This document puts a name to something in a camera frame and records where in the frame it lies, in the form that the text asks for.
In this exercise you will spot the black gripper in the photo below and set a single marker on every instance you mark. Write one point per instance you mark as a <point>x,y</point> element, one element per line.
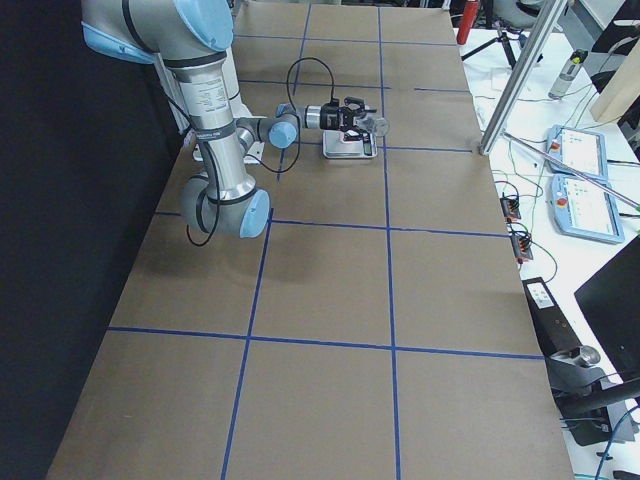
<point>330,119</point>

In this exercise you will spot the pink plastic cup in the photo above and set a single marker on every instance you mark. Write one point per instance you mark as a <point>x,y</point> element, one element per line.
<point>350,136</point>

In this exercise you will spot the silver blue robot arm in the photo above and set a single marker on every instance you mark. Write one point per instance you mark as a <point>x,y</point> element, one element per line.
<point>193,40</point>

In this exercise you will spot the white digital kitchen scale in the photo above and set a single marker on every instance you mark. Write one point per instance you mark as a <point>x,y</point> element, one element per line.
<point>335,145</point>

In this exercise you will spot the red cylinder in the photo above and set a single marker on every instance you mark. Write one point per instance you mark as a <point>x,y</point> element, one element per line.
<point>468,18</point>

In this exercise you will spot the grey water bottle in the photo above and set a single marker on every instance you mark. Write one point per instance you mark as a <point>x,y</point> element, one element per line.
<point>567,74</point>

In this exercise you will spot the upper blue teach pendant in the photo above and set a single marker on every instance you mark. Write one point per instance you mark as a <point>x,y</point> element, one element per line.
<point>579,149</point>

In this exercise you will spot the blue teach pendant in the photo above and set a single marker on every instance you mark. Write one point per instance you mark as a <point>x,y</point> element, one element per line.
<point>582,210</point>
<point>579,149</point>

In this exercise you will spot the lower blue teach pendant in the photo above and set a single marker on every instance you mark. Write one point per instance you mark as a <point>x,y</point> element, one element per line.
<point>582,210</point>

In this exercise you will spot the wooden board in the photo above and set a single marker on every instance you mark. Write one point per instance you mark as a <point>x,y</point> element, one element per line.
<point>621,91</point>

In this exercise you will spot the long metal rod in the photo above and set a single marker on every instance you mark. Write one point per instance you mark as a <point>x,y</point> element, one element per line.
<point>626,200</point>

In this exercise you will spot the black box with label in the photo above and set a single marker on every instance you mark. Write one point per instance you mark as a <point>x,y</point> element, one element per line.
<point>553,330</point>

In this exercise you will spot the black monitor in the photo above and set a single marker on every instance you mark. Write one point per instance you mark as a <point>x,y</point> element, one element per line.
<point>609,301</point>

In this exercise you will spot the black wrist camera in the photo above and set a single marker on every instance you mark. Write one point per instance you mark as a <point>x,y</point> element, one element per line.
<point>354,104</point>

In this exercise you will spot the aluminium frame post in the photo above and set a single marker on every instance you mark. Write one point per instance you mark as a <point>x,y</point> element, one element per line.
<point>539,34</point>

